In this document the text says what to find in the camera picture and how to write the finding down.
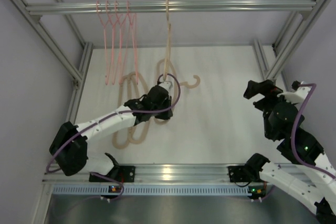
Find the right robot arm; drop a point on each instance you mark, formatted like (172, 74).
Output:
(309, 176)

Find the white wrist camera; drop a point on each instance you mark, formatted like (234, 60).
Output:
(167, 85)
(301, 91)

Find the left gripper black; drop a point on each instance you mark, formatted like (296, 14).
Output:
(167, 101)

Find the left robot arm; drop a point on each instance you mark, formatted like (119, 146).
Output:
(72, 146)

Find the aluminium left floor rail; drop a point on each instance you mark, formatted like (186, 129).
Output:
(76, 95)

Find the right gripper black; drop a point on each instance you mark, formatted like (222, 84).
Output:
(266, 88)

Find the aluminium right floor rail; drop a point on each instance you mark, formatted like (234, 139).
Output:
(266, 57)

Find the aluminium left frame post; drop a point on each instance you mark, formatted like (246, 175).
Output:
(43, 33)

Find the aluminium right frame post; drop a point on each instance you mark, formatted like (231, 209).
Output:
(294, 32)

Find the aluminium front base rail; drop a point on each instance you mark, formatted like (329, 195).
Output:
(171, 174)

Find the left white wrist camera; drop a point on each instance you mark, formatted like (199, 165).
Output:
(167, 85)

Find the blue slotted cable duct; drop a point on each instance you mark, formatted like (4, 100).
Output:
(152, 190)

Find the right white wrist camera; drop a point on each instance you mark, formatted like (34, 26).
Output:
(301, 91)

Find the aluminium frame post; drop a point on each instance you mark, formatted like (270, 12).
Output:
(43, 33)
(294, 32)

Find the aluminium top hanging rail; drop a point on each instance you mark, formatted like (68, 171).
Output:
(171, 6)

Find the aluminium floor rail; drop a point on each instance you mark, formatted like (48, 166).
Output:
(76, 95)
(266, 57)

